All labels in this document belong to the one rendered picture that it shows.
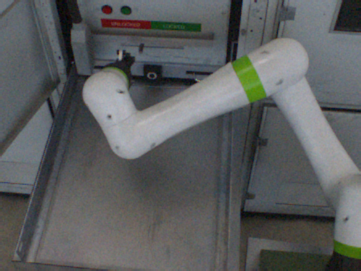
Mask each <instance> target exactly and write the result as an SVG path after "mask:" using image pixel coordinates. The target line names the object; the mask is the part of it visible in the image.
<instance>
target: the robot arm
mask: <svg viewBox="0 0 361 271"><path fill-rule="evenodd" d="M117 56H118V58H117V60H116V61H115V62H113V63H109V64H107V65H105V66H104V67H103V68H102V69H101V71H100V72H98V73H95V74H94V75H92V76H91V77H89V78H88V79H87V81H86V82H85V84H84V88H83V100H84V102H85V105H86V106H87V107H88V108H89V110H90V111H91V113H92V114H93V117H95V119H96V120H97V121H98V123H99V125H100V127H101V129H102V130H103V132H104V133H105V136H106V138H107V140H108V143H109V144H110V147H111V148H112V150H113V151H114V152H115V154H116V155H118V156H120V157H121V158H126V159H136V158H138V157H140V156H142V155H143V154H144V153H146V152H147V151H150V150H151V149H153V148H154V147H156V146H157V145H159V144H162V143H163V142H164V141H166V140H169V139H170V138H172V137H173V136H176V135H178V134H180V133H181V132H184V131H185V130H188V129H190V128H191V127H193V126H197V125H198V124H200V123H204V122H205V121H206V120H209V119H213V118H214V117H218V116H219V115H223V114H225V113H228V112H229V111H233V110H237V109H239V108H241V107H245V106H250V105H251V103H253V102H256V101H258V100H260V99H262V98H266V97H268V96H269V95H270V96H271V98H272V99H273V101H274V102H275V104H276V105H277V106H278V108H279V109H280V111H281V112H282V114H283V116H284V117H285V119H286V120H287V122H288V123H289V126H290V127H291V128H292V130H293V132H294V134H295V135H296V137H297V139H298V141H299V143H300V144H301V146H302V148H303V150H304V151H305V154H306V156H307V157H308V160H309V163H310V164H311V167H312V168H313V171H314V174H315V175H316V178H317V180H318V183H319V185H320V187H321V189H322V193H323V194H324V197H325V200H326V204H328V206H329V207H330V209H331V210H332V211H334V212H335V213H336V217H335V223H334V238H333V241H334V250H333V254H332V257H331V258H330V260H329V262H328V263H327V264H326V271H361V172H360V171H359V169H358V168H357V166H355V164H354V162H353V161H352V159H351V158H350V157H349V155H348V154H347V152H346V150H345V149H344V147H343V146H342V145H341V143H340V142H339V140H338V138H337V137H336V135H335V134H334V132H333V130H332V128H331V126H330V125H329V124H328V121H327V120H326V118H325V116H324V114H323V112H322V110H321V108H320V107H319V105H318V104H317V101H316V98H315V97H314V95H313V92H312V90H311V89H310V87H309V83H308V82H307V80H306V78H305V74H306V73H307V69H308V67H309V58H308V53H307V52H306V49H305V48H304V47H303V46H302V44H300V43H299V42H297V40H294V39H292V38H285V37H284V38H277V39H275V40H272V41H270V42H269V43H266V44H264V45H263V46H260V47H258V48H257V49H254V50H253V51H251V52H249V53H247V54H245V55H244V56H241V57H240V58H238V59H237V60H235V61H233V62H232V63H231V62H229V63H227V64H226V65H224V66H223V67H221V68H220V69H219V70H217V71H216V72H214V73H212V74H210V75H209V76H208V77H206V78H205V79H202V80H201V81H199V82H198V83H196V84H195V85H192V86H190V87H189V88H187V89H185V90H183V91H182V92H180V93H178V94H175V95H174V96H171V97H170V98H167V99H165V100H163V101H162V102H159V103H156V104H155V105H153V106H151V107H149V108H147V109H144V110H142V111H139V110H137V109H136V107H135V104H134V103H133V102H132V99H131V96H130V95H129V92H128V90H129V89H130V87H131V84H132V83H135V81H133V79H132V76H131V66H132V65H133V64H134V63H135V57H134V56H131V54H130V53H129V52H126V50H117Z"/></svg>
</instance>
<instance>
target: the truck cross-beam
mask: <svg viewBox="0 0 361 271"><path fill-rule="evenodd" d="M95 60H96V62H95V66H94V68H93V73H98V72H100V71H101V69H102V68H103V67H104V66H105V65H107V64H109V63H113V62H115V61H116V60H107V59H97V58H95ZM144 65H158V66H161V75H162V76H161V77H180V78H189V79H193V72H195V78H196V79H205V78H206V77H208V76H209V75H210V74H212V73H214V72H216V71H217V70H218V69H220V68H221V67H223V66H221V65H192V64H182V63H172V62H154V61H144V60H137V61H135V63H134V64H133V65H132V66H131V75H135V76H144V74H143V67H144Z"/></svg>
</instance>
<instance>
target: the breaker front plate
mask: <svg viewBox="0 0 361 271"><path fill-rule="evenodd" d="M77 4H78V8H79V10H80V11H79V12H80V14H81V17H82V18H83V20H84V23H87V25H88V26H89V28H90V33H91V34H103V35H132V36H136V35H142V36H153V37H172V38H183V39H204V40H211V39H212V32H213V33H214V46H213V47H212V48H208V47H198V46H178V45H168V44H145V45H144V47H143V53H139V45H140V44H139V43H119V42H99V41H92V42H93V50H94V54H95V58H97V59H107V60H117V58H118V56H117V50H126V52H129V53H130V54H131V56H134V57H135V61H137V60H144V61H154V62H172V63H182V64H192V65H221V66H224V64H225V52H226V36H227V29H228V26H227V24H228V18H229V6H230V0H77ZM104 5H108V6H111V7H112V9H113V11H112V12H111V14H109V15H106V14H105V13H103V12H102V6H104ZM123 6H129V7H130V8H131V13H130V14H129V15H124V14H122V12H121V8H122V7H123ZM101 19H126V20H147V21H158V22H178V23H201V32H192V31H173V30H152V29H132V28H121V27H102V21H101Z"/></svg>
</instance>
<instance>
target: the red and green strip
mask: <svg viewBox="0 0 361 271"><path fill-rule="evenodd" d="M101 21H102V27H121V28H132V29H152V30H173V31H192V32H201V23H178V22H158V21H147V20H126V19H101Z"/></svg>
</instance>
